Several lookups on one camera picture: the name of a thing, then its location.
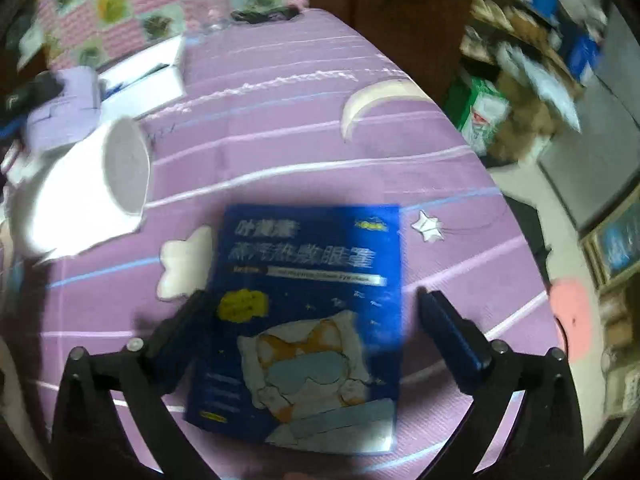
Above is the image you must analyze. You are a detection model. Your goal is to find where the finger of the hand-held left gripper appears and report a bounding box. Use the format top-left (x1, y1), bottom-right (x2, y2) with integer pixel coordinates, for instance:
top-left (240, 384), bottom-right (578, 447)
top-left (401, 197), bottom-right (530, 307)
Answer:
top-left (0, 72), bottom-right (65, 143)

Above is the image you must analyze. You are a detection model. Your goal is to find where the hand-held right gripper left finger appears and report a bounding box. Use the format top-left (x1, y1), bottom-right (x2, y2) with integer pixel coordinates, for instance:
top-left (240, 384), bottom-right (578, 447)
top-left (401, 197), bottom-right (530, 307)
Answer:
top-left (50, 290), bottom-right (221, 480)

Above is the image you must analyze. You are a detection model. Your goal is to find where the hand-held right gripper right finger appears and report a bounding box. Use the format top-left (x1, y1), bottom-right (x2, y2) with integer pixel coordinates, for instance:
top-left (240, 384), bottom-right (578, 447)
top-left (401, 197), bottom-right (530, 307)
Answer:
top-left (416, 287), bottom-right (586, 480)

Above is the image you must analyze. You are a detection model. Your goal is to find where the lavender fabric pouch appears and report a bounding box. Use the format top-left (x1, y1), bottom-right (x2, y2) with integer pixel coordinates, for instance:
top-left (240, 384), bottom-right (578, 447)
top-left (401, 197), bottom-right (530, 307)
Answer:
top-left (25, 67), bottom-right (103, 153)

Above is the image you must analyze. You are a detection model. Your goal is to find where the white shallow box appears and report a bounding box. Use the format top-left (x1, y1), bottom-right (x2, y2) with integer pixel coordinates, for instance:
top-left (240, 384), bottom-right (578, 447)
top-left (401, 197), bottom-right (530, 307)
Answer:
top-left (97, 35), bottom-right (186, 121)

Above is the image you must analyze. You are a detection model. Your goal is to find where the blue eye mask packet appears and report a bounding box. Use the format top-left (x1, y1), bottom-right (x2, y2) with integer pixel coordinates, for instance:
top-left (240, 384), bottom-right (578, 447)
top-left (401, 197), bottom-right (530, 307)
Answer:
top-left (182, 203), bottom-right (403, 456)

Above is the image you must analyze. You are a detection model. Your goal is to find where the white paper towel roll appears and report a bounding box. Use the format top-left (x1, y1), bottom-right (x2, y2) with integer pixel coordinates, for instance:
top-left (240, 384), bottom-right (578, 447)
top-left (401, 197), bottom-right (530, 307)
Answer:
top-left (5, 117), bottom-right (153, 263)

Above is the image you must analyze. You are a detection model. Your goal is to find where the clear glass cup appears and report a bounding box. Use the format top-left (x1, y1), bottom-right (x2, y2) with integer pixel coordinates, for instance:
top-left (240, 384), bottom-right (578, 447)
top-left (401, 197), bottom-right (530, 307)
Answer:
top-left (192, 0), bottom-right (231, 33)

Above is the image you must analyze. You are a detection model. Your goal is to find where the framed blue picture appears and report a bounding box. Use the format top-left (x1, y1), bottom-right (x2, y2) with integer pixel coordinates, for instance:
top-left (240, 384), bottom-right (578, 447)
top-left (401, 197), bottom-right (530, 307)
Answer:
top-left (580, 192), bottom-right (640, 293)

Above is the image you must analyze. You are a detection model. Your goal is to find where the purple moon print tablecloth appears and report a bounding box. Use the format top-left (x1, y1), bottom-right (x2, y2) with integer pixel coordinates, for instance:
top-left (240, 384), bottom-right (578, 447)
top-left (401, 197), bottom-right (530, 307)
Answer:
top-left (0, 7), bottom-right (576, 480)

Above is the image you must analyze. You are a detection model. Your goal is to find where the green and white carton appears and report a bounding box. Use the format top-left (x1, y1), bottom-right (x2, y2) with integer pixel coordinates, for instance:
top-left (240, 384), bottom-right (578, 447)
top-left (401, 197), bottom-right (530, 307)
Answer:
top-left (457, 77), bottom-right (513, 156)

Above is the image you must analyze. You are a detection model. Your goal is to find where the dark wooden cupboard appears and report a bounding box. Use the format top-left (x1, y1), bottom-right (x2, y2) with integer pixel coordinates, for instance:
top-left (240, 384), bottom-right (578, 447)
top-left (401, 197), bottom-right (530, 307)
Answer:
top-left (307, 0), bottom-right (476, 111)

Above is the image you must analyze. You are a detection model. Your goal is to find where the shelf with packaged goods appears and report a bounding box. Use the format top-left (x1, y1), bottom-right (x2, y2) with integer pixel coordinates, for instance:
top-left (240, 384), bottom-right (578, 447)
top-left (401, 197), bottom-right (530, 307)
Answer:
top-left (460, 0), bottom-right (616, 133)

